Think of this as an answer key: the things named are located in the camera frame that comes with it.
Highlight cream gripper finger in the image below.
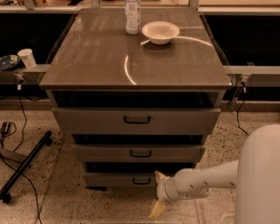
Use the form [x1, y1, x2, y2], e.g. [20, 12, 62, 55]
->
[148, 200, 166, 220]
[154, 171, 166, 184]

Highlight white paper cup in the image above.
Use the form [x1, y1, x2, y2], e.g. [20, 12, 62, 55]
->
[18, 49, 36, 68]

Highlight grey top drawer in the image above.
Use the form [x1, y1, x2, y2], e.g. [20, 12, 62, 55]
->
[52, 107, 220, 135]

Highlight black cable left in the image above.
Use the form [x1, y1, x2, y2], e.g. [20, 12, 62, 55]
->
[0, 84, 43, 224]

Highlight white paper bowl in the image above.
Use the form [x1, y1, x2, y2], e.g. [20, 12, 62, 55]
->
[142, 21, 180, 45]

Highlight dark blue bowl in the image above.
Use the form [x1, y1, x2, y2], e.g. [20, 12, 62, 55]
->
[0, 55, 20, 71]

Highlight grey drawer cabinet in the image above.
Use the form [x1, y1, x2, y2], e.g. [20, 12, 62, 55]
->
[40, 8, 231, 175]

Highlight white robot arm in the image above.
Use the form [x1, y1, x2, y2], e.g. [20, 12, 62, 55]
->
[148, 124, 280, 224]

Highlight grey drawer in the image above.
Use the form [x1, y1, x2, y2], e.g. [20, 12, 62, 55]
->
[84, 173, 156, 188]
[52, 107, 220, 135]
[72, 145, 204, 162]

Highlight grey middle drawer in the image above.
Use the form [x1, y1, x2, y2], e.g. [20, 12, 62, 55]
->
[72, 145, 204, 162]

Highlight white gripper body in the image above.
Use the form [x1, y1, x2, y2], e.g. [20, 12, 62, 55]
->
[156, 176, 180, 203]

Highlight black power cable right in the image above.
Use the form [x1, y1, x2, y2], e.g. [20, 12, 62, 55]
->
[235, 83, 251, 137]

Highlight clear plastic water bottle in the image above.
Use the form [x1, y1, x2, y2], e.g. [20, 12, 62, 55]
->
[124, 0, 141, 35]

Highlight black adapter left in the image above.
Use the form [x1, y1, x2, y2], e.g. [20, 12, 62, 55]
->
[0, 121, 10, 136]

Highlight grey bottom drawer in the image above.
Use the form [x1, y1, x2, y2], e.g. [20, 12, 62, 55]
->
[84, 173, 156, 188]

